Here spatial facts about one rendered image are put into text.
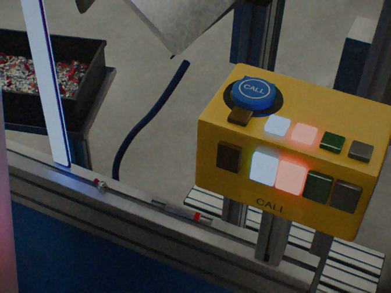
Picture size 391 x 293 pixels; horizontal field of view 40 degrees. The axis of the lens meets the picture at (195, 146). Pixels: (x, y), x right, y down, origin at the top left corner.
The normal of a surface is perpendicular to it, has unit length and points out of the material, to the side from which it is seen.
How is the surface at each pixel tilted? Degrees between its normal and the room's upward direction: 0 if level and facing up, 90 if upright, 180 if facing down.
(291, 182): 90
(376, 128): 0
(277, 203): 90
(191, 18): 55
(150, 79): 0
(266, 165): 90
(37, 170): 0
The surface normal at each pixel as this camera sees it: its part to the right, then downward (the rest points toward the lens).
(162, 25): 0.17, 0.14
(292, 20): 0.04, -0.73
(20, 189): -0.42, 0.61
